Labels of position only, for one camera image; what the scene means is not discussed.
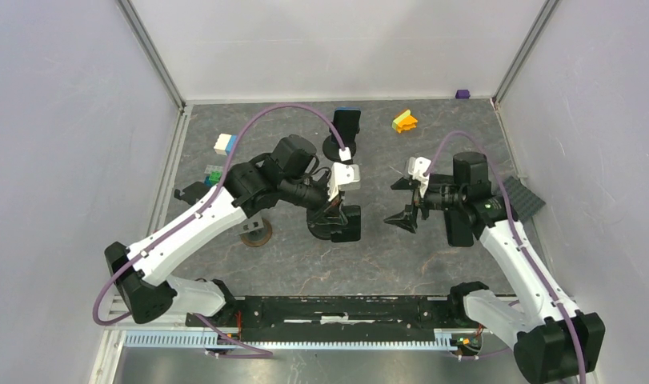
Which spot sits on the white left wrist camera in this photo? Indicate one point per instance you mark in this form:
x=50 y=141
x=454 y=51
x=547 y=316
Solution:
x=344 y=177

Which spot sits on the purple toy block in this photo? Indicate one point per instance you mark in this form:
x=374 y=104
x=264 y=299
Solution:
x=462 y=94

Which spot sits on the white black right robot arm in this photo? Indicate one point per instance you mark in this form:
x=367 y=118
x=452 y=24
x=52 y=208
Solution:
x=550 y=337

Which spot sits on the white blue toy block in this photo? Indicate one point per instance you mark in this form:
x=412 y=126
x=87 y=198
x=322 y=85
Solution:
x=225 y=144

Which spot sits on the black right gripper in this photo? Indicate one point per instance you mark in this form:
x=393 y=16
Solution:
x=406 y=218

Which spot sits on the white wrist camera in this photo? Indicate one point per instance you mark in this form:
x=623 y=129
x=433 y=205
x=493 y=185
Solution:
x=417 y=173
x=344 y=177

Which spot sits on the black round base phone stand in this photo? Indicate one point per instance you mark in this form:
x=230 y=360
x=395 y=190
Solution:
x=332 y=150

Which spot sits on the yellow orange toy block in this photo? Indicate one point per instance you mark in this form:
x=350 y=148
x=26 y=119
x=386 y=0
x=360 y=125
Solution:
x=404 y=121

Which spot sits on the blue edged black phone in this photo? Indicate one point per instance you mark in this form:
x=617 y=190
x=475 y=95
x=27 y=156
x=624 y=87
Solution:
x=346 y=120

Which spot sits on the aluminium frame rail right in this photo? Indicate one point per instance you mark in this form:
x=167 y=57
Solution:
x=528 y=44

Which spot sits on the black phone at bottom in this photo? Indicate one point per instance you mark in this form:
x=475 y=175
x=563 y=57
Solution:
x=458 y=229

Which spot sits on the black folding phone stand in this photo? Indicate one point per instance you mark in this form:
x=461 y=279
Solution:
x=193 y=193

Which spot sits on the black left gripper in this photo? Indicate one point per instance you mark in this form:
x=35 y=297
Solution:
x=327 y=213

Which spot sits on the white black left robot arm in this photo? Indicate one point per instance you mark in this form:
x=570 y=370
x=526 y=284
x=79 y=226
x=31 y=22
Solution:
x=142 y=271

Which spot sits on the green blue toy block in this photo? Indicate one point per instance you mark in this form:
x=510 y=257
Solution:
x=213 y=175

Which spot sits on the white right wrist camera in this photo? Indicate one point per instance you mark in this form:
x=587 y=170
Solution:
x=417 y=173

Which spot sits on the aluminium frame rail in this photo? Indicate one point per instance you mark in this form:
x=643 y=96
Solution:
x=171 y=160
x=528 y=44

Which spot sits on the grey lego baseplate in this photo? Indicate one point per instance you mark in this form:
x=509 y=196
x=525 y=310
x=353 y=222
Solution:
x=525 y=203

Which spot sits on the teal edged black phone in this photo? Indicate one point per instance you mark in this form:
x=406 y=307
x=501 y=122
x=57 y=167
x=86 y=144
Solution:
x=350 y=228

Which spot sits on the aluminium frame rail left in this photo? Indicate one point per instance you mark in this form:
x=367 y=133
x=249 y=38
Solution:
x=171 y=160

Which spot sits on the grey stand on brown base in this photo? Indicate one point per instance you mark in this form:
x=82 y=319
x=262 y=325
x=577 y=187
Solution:
x=255 y=231

